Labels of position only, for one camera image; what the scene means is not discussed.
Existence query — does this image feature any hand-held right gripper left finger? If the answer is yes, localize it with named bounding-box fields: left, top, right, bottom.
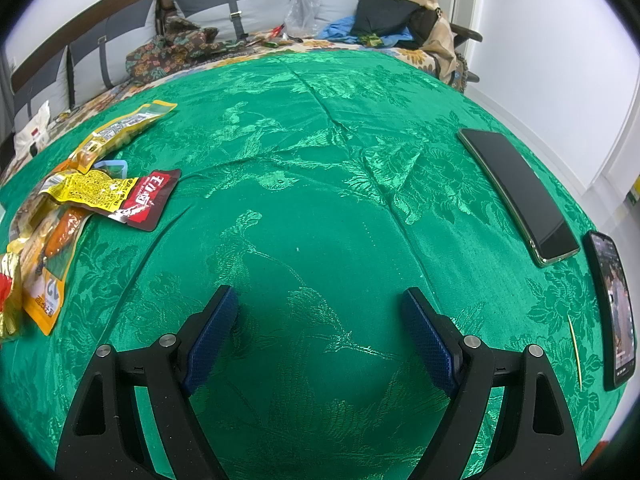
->
left=54, top=285, right=240, bottom=480

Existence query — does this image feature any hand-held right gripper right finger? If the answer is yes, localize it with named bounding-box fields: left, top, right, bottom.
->
left=401, top=287, right=583, bottom=480

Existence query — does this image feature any red and black snack packet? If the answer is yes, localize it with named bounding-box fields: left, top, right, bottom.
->
left=106, top=168, right=182, bottom=232

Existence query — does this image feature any orange sausage snack packet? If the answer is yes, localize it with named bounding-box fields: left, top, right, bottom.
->
left=9, top=197, right=93, bottom=337

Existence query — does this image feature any yellow label snack packet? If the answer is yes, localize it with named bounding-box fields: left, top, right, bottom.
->
left=39, top=169, right=139, bottom=212

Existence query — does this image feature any red and gold snack packet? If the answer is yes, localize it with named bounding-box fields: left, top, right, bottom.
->
left=0, top=251, right=24, bottom=344

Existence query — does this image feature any clear yellow-edged snack packet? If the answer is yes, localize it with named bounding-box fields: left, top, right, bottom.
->
left=65, top=101, right=179, bottom=173

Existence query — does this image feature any thin bamboo stick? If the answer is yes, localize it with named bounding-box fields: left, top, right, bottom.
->
left=568, top=315, right=584, bottom=390

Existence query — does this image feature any black smartphone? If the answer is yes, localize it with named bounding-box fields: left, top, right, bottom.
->
left=457, top=128, right=582, bottom=268

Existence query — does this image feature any smartphone with lit screen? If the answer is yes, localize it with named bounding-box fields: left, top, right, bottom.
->
left=582, top=230, right=637, bottom=392

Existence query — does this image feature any green patterned bedspread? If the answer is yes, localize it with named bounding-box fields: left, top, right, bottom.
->
left=0, top=50, right=626, bottom=480

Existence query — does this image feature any light blue plastic piece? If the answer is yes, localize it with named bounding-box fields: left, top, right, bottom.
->
left=94, top=159, right=129, bottom=181

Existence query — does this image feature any floral bedsheet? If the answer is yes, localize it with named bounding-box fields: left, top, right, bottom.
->
left=0, top=35, right=472, bottom=188

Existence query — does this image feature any white plastic bag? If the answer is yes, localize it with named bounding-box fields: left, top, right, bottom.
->
left=12, top=100, right=54, bottom=162

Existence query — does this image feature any dark floral garment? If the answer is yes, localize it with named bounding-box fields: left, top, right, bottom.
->
left=125, top=16, right=251, bottom=84

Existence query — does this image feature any dark wooden chair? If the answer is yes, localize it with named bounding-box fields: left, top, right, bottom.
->
left=449, top=22, right=484, bottom=84

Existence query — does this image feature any blue cloth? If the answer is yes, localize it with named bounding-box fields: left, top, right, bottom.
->
left=316, top=16, right=417, bottom=49

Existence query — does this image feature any black bag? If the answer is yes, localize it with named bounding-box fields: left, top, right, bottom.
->
left=351, top=0, right=442, bottom=45

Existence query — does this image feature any clear plastic bag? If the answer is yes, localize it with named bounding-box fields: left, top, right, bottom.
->
left=283, top=0, right=327, bottom=41

